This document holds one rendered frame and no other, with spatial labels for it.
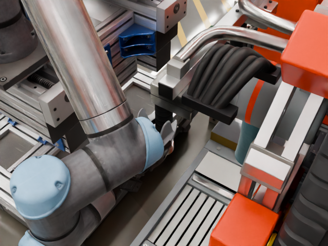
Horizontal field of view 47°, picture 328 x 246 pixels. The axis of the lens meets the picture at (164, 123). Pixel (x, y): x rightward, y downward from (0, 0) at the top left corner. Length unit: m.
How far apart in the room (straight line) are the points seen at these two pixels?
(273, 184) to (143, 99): 1.21
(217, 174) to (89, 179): 1.14
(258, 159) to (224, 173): 1.08
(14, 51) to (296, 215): 0.74
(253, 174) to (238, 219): 0.07
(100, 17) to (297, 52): 0.90
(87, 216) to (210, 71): 0.30
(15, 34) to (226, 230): 0.67
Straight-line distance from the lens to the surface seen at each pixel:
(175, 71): 0.64
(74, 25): 0.52
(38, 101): 0.97
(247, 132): 1.05
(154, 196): 1.64
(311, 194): 0.51
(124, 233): 1.57
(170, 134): 0.74
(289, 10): 1.26
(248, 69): 0.59
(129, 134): 0.54
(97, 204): 0.62
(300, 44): 0.48
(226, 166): 1.66
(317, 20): 0.49
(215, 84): 0.60
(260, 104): 0.77
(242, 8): 0.80
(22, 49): 1.00
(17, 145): 1.64
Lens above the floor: 1.41
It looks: 48 degrees down
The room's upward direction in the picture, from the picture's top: straight up
